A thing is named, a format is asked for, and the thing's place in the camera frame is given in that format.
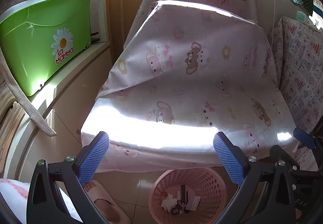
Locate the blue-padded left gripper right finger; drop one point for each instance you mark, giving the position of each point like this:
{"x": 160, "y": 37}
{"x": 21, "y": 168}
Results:
{"x": 232, "y": 158}

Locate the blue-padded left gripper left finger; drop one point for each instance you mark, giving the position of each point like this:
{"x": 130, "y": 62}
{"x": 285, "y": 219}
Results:
{"x": 90, "y": 157}

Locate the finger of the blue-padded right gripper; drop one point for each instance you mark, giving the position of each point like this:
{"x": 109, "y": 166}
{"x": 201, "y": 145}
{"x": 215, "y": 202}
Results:
{"x": 304, "y": 138}

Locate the black cylindrical roller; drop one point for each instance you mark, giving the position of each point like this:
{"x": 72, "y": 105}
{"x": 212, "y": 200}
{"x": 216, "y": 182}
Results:
{"x": 182, "y": 194}

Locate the pink slipper on foot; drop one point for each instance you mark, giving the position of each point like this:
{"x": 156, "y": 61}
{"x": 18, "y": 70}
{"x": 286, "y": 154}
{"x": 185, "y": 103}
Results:
{"x": 105, "y": 203}

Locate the white shelf unit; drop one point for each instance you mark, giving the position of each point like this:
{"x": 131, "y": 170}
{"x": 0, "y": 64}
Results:
{"x": 64, "y": 103}

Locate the pink perforated waste basket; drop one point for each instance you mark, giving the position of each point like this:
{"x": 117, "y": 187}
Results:
{"x": 188, "y": 196}

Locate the black spoon-shaped tool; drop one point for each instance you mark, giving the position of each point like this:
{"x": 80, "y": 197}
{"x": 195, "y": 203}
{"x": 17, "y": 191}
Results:
{"x": 186, "y": 199}

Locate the white crumpled tissue front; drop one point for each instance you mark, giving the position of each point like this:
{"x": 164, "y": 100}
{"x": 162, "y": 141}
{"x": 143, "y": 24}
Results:
{"x": 169, "y": 202}

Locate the white pink fluffy pajama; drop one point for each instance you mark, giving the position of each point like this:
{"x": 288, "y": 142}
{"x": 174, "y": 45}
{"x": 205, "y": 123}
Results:
{"x": 15, "y": 193}

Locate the patterned pink pillow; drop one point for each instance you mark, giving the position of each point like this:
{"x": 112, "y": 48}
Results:
{"x": 297, "y": 51}

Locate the pink cartoon bed sheet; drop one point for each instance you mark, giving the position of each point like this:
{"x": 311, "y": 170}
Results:
{"x": 190, "y": 69}

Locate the green La Mamma storage bin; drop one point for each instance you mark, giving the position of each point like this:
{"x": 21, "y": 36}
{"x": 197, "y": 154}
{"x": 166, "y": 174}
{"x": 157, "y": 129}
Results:
{"x": 38, "y": 37}

